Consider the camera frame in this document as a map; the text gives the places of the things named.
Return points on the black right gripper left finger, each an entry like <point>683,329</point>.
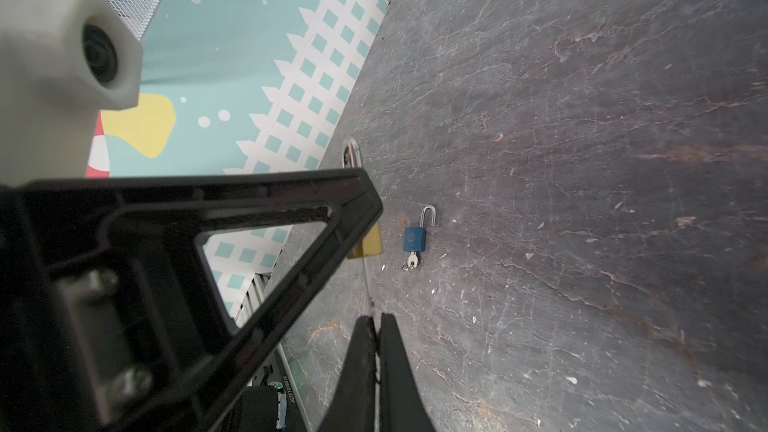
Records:
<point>352,407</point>

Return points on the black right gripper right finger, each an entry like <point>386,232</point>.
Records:
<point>400,405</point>

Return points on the small key with ring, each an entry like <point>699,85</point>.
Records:
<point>372,314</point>

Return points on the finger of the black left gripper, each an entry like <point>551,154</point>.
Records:
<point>111,317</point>

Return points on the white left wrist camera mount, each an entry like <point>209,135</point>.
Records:
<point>62,62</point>

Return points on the blue padlock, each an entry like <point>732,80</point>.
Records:
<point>415,238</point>

